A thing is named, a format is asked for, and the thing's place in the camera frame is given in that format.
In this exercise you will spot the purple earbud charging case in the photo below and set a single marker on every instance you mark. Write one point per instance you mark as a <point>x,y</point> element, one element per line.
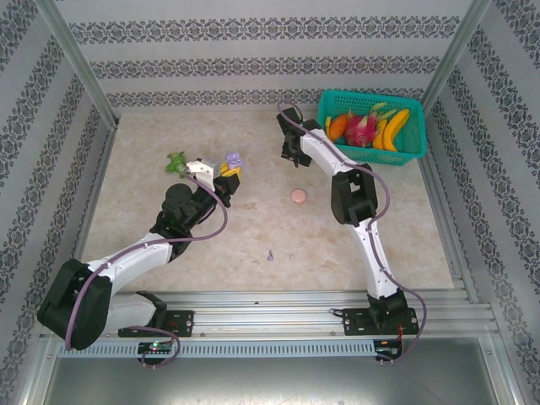
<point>234,160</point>

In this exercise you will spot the pink earbud charging case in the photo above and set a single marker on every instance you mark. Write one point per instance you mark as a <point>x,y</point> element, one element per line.
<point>298,196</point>

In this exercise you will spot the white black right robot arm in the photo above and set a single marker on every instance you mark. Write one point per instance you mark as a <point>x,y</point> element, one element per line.
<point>379,261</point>

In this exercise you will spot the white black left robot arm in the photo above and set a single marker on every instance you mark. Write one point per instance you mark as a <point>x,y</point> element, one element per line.
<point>139,257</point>

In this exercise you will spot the small yellow toy fruit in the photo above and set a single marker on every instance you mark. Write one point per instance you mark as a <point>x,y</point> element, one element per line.
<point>327,126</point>

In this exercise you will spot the orange toy fruit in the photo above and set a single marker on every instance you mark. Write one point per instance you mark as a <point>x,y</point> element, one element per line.
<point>337,125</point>

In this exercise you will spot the pink dragon fruit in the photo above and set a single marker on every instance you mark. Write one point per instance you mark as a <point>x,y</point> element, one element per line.
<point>360,128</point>

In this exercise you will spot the teal plastic basket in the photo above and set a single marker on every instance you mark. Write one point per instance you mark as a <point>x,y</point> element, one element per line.
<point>379,158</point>

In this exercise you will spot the yellow banana bunch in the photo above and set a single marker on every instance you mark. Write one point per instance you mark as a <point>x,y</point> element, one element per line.
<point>392,126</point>

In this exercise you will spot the small circuit board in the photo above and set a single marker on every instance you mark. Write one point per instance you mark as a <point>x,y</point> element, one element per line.
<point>388,350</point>
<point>155,347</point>

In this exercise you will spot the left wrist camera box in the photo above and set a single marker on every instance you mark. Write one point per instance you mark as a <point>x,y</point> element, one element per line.
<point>206,171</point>

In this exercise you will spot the aluminium table edge rail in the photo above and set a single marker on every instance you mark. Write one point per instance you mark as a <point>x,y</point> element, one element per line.
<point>443,211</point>
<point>104,169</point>

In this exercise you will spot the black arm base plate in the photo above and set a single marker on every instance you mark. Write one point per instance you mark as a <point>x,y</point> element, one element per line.
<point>354,322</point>
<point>185,322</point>

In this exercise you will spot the aluminium extrusion mounting rail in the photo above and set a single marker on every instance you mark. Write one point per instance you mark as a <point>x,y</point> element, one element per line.
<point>261,312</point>

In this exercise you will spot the aluminium frame post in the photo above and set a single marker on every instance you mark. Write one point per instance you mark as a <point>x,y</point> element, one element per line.
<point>76,63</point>
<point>455,55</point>

